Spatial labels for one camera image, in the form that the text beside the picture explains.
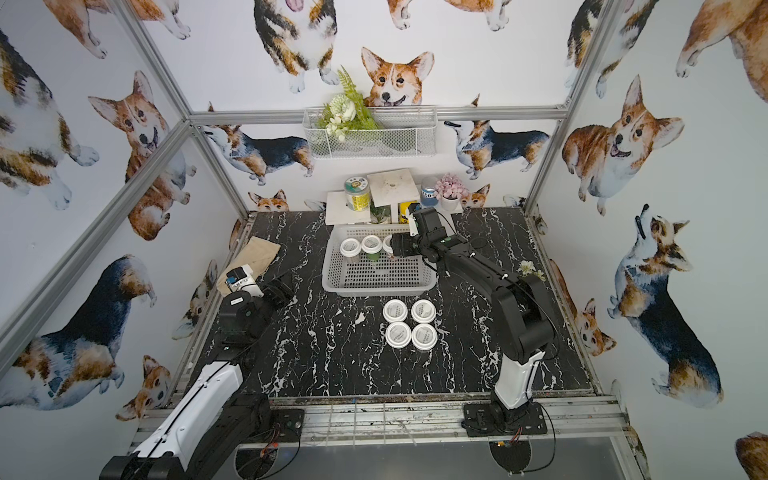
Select yogurt cup row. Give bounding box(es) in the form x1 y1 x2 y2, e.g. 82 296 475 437
382 235 394 258
339 238 362 265
411 323 438 351
361 235 383 262
382 299 409 323
385 322 412 349
410 299 437 324

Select white plastic perforated basket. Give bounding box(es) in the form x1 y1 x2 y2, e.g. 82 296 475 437
322 224 437 297

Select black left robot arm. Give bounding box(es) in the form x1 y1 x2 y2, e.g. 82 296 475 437
99 272 296 479

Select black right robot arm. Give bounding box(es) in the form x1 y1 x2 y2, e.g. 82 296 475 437
391 208 556 437

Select blue white small jar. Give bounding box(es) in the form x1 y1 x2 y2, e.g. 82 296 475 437
420 176 439 208

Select pink flower pot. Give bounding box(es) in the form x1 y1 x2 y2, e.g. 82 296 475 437
436 173 469 212

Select small green plant pot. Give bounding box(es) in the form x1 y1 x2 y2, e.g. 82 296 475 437
369 205 392 224

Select white wooden tiered shelf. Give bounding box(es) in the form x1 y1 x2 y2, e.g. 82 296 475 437
324 169 421 226

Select beige work glove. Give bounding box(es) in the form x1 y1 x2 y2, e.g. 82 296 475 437
216 237 280 296

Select yellow sunflower seed can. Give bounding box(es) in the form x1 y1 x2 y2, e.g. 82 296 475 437
344 176 371 212

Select small white potted flower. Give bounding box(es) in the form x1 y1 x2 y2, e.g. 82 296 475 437
517 260 546 282

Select artificial green fern flowers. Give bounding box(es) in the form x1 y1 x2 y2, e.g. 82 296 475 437
316 66 380 142

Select white wire wall basket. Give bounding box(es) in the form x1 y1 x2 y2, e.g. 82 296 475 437
302 106 437 159

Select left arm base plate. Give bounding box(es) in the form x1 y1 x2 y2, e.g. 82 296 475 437
241 408 306 446

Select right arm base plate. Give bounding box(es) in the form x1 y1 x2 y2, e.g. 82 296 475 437
461 402 548 438

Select aluminium frame rail front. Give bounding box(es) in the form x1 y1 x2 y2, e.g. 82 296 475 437
280 397 628 447

